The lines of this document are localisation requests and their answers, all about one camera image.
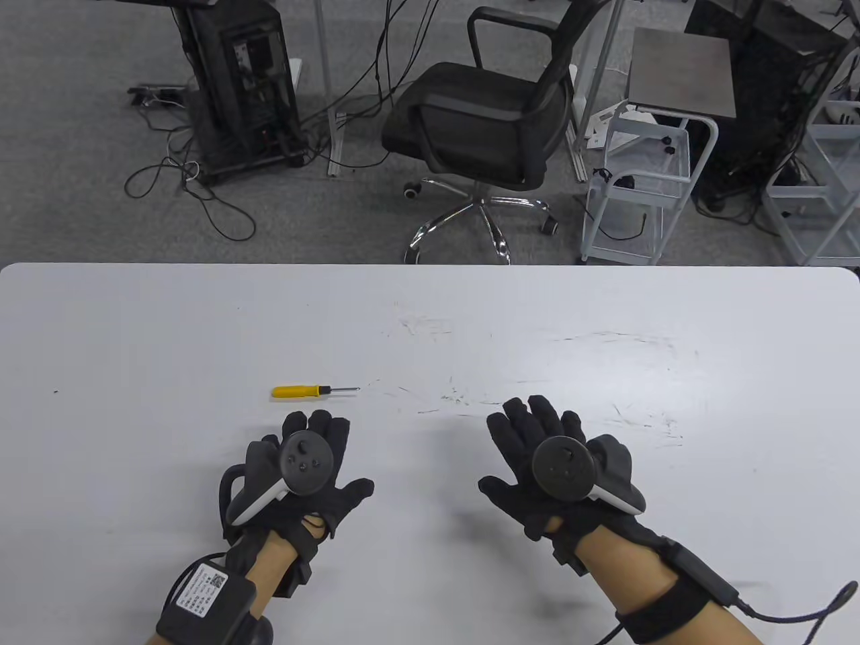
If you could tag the black power strip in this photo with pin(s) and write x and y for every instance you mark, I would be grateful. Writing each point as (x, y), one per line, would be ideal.
(158, 94)

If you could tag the person's left forearm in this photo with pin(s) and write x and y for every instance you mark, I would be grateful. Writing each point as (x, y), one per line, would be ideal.
(271, 571)

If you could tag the grey square board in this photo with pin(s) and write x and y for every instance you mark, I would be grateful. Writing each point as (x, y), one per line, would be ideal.
(682, 70)

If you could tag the person's right hand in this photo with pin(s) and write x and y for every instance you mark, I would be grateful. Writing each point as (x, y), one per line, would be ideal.
(514, 494)

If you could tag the black left hand controller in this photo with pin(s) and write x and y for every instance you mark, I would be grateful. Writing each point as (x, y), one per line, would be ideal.
(306, 463)

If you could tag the person's left hand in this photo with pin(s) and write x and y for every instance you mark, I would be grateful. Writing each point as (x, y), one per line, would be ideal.
(339, 500)

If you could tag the black hand controller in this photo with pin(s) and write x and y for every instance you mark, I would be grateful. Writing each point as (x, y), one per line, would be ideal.
(561, 467)
(306, 463)

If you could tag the white desk leg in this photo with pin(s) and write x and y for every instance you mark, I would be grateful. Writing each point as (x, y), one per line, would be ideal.
(334, 134)
(591, 74)

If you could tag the white paper booklet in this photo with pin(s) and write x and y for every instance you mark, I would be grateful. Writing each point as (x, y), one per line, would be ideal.
(605, 124)

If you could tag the black computer rack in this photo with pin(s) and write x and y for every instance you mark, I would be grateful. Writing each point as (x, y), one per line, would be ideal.
(772, 87)

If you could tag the white metal shelf cart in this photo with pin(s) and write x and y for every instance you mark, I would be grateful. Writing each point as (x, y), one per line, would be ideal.
(826, 195)

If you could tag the black open computer tower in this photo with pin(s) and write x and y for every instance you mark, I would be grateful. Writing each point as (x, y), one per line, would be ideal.
(242, 87)

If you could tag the black office chair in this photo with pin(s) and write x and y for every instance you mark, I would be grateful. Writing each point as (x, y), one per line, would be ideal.
(484, 114)

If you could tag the black wrist sensor module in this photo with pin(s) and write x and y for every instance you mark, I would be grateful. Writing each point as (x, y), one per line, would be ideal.
(699, 571)

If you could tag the black right hand controller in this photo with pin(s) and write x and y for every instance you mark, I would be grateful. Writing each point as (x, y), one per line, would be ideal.
(561, 467)

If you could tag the black labelled wrist camera box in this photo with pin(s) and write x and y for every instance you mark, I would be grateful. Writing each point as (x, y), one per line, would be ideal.
(201, 598)

